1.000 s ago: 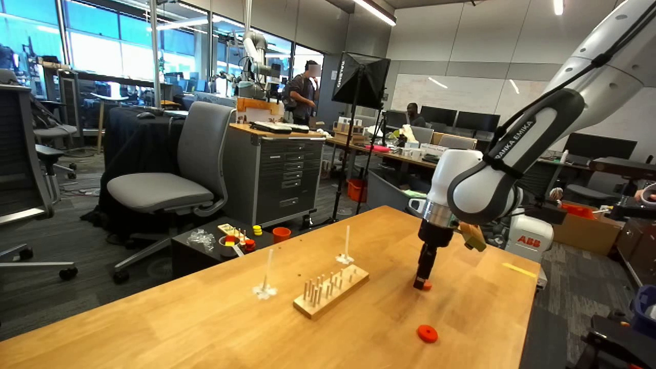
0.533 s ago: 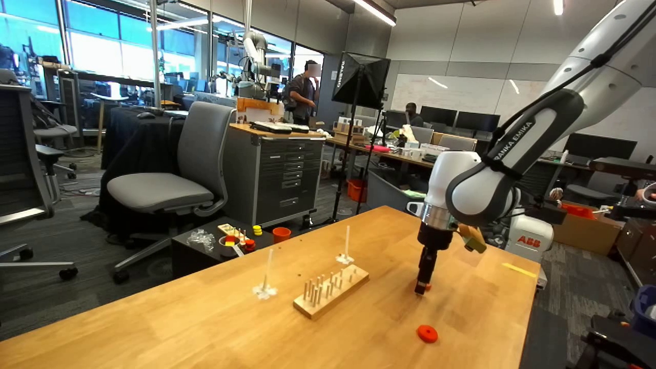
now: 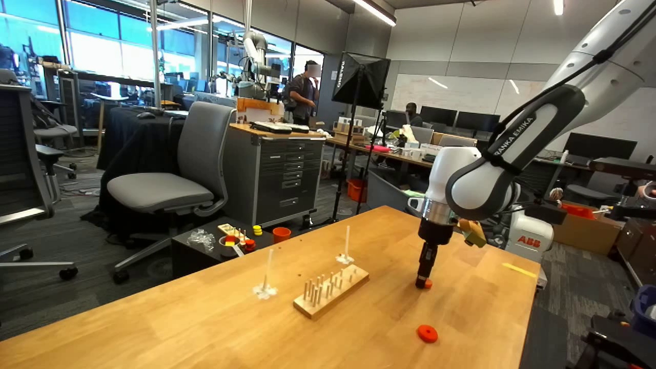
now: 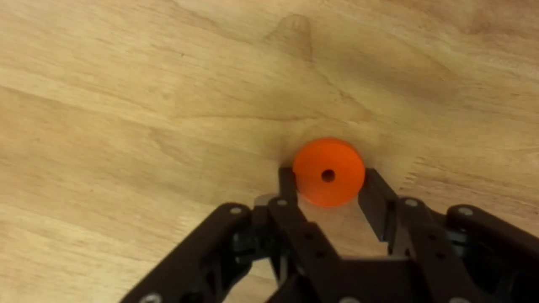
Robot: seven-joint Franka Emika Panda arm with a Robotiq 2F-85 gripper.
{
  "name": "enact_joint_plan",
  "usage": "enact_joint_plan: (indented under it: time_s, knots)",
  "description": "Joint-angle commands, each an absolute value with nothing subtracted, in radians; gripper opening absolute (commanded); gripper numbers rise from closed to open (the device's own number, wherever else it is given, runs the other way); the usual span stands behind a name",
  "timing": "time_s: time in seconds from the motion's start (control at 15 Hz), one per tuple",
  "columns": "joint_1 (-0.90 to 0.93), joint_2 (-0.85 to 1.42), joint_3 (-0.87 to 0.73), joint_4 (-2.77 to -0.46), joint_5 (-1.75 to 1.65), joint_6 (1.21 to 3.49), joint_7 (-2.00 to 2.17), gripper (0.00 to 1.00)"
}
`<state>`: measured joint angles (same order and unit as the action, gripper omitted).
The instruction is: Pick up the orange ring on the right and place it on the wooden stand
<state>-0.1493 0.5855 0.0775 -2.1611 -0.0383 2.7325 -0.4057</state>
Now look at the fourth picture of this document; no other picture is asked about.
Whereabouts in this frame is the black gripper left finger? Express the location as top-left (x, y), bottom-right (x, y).
top-left (120, 165), bottom-right (344, 303)

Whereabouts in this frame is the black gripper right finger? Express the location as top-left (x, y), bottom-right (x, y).
top-left (359, 166), bottom-right (539, 303)

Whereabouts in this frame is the orange plastic ring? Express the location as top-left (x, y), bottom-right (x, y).
top-left (292, 136), bottom-right (367, 210)

